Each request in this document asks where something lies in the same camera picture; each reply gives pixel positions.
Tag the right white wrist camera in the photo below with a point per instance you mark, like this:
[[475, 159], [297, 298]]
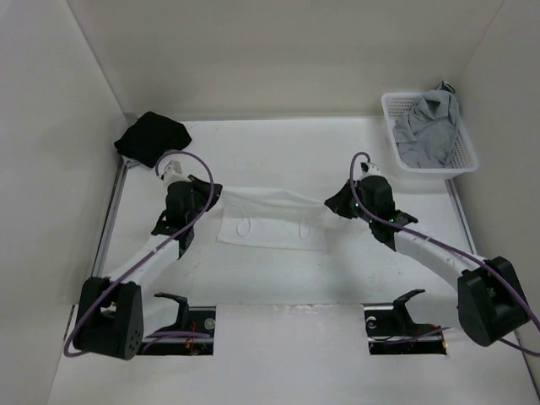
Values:
[[369, 169]]

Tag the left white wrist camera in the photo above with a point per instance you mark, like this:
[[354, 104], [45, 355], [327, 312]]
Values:
[[172, 173]]

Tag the white plastic basket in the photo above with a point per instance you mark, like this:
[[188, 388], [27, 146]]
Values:
[[463, 158]]

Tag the right metal table rail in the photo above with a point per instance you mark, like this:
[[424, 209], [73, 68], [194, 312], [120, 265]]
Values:
[[460, 213]]

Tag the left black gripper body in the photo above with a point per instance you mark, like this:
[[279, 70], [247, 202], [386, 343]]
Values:
[[196, 210]]

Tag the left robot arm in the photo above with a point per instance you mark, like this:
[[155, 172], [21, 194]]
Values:
[[116, 319]]

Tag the metal table rail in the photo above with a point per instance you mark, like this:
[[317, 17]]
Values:
[[460, 213], [102, 245]]

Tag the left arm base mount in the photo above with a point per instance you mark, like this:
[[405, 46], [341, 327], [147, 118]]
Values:
[[172, 327]]

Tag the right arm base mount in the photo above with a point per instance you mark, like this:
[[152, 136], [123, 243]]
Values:
[[391, 330]]

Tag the left metal table rail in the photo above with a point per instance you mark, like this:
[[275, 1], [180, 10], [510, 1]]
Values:
[[102, 245]]

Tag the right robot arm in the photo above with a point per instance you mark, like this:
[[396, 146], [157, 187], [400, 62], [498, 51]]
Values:
[[490, 300]]

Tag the folded black tank top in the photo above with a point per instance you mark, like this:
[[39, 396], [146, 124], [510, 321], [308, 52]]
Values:
[[150, 137]]

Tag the grey tank top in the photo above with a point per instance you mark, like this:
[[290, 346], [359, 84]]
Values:
[[426, 134]]

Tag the white tank top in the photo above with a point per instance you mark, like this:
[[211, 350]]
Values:
[[274, 218]]

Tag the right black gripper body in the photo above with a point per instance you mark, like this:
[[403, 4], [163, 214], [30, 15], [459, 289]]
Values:
[[359, 194]]

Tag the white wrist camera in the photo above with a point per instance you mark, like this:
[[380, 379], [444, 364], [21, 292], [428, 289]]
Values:
[[369, 169], [172, 173]]

